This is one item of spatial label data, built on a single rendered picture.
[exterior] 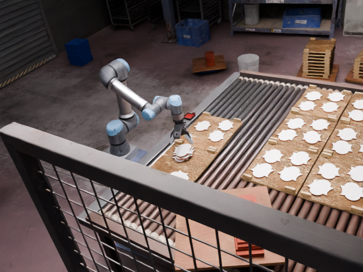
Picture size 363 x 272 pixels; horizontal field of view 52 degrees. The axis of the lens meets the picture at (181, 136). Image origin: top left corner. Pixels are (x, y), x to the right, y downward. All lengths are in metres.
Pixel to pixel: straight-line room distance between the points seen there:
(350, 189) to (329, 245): 1.96
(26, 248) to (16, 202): 0.71
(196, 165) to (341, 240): 2.15
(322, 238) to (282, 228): 0.04
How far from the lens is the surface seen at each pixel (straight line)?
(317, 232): 0.37
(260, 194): 2.09
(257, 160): 2.49
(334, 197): 2.26
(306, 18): 6.90
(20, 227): 3.97
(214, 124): 2.86
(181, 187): 0.41
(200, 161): 2.51
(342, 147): 2.62
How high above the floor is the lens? 2.49
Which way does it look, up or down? 34 degrees down
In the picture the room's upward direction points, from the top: 10 degrees counter-clockwise
